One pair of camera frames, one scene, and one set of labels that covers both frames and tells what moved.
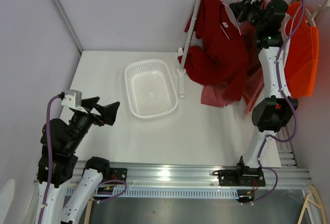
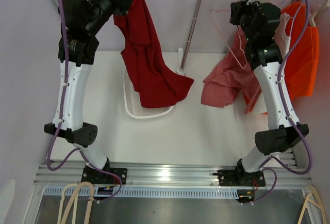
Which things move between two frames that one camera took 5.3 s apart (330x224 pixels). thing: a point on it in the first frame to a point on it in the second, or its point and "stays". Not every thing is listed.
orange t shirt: (302, 54) stays
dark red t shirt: (221, 57) to (147, 71)
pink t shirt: (215, 95) stays
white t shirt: (285, 39) stays
